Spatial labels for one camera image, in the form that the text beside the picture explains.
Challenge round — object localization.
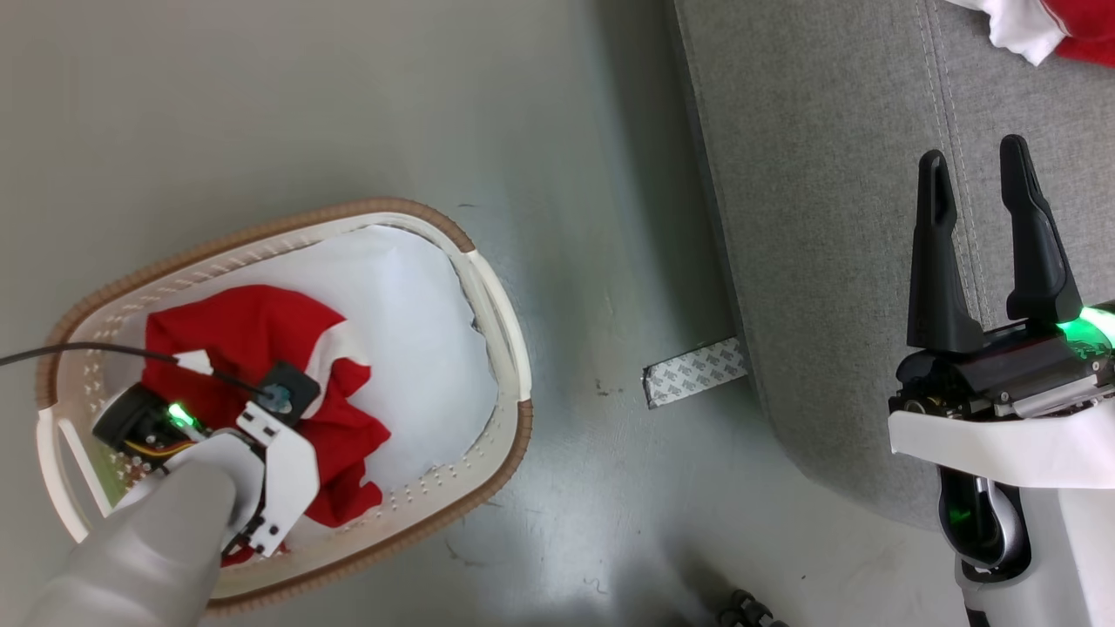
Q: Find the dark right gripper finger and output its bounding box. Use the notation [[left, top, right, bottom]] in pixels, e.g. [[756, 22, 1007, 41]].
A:
[[999, 133, 1085, 326], [906, 150, 986, 354]]

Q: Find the grey patterned tape strip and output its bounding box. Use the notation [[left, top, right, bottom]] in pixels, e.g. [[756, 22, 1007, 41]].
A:
[[642, 337, 750, 410]]

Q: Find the grey fabric sofa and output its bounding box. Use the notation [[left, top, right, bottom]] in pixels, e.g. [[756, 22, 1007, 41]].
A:
[[672, 0, 1115, 532]]

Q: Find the white laundry basket brown rim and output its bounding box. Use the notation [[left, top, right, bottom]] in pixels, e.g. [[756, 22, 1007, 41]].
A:
[[35, 197, 534, 617]]

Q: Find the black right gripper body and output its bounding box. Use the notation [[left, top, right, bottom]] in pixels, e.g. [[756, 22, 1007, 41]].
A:
[[889, 300, 1115, 428]]

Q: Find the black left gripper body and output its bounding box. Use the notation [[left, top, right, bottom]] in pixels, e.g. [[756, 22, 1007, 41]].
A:
[[91, 382, 207, 477]]

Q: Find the white liner sheet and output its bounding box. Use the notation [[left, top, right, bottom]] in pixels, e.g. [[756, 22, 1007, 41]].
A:
[[187, 225, 499, 523]]

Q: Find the red and white garment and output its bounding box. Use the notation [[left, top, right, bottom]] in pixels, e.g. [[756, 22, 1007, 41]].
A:
[[142, 284, 393, 567]]

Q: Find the thin black cable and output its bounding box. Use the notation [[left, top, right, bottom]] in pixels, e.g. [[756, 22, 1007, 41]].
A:
[[0, 342, 271, 397]]

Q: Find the red white clothing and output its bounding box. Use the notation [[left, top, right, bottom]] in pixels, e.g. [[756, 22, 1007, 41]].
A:
[[945, 0, 1115, 69]]

